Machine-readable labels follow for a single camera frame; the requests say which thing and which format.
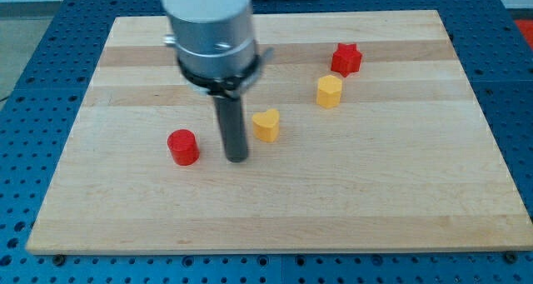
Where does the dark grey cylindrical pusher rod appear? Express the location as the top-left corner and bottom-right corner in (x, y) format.
(213, 97), (248, 162)

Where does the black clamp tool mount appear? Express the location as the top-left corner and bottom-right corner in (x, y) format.
(164, 34), (274, 99)

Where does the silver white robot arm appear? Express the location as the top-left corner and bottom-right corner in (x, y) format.
(160, 0), (271, 162)

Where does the yellow hexagon block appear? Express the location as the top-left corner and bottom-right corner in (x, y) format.
(316, 75), (342, 109)

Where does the yellow heart block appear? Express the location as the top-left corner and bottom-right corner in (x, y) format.
(252, 108), (280, 142)

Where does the red cylinder block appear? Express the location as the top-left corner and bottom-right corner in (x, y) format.
(167, 129), (200, 166)

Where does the red star block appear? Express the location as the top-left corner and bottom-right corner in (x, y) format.
(330, 42), (363, 77)

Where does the light wooden board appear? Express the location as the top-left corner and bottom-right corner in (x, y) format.
(26, 10), (532, 256)

